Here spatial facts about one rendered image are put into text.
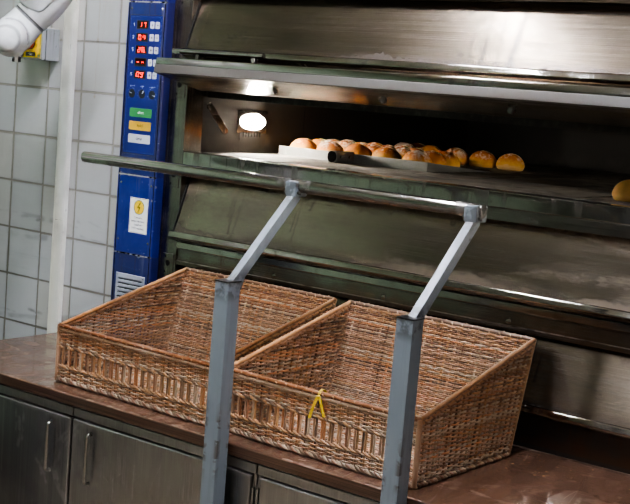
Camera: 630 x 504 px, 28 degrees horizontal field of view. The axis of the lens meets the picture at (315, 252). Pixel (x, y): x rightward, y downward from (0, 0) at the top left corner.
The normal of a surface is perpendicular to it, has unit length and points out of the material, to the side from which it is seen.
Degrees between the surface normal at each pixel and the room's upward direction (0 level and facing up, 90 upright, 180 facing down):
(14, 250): 90
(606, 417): 70
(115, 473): 90
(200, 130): 90
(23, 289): 90
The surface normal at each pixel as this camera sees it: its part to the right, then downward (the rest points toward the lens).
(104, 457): -0.60, 0.05
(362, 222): -0.54, -0.29
